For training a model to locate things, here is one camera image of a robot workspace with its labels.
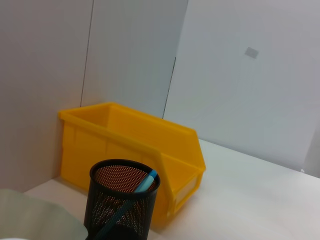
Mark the green glass fruit plate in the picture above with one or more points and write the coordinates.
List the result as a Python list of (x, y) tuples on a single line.
[(37, 217)]

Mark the blue scissors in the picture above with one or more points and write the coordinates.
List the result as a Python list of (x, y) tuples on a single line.
[(147, 183)]

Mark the black mesh pen holder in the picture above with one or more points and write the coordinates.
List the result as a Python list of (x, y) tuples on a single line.
[(140, 220)]

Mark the yellow plastic bin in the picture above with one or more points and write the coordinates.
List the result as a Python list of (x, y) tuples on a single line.
[(87, 150)]

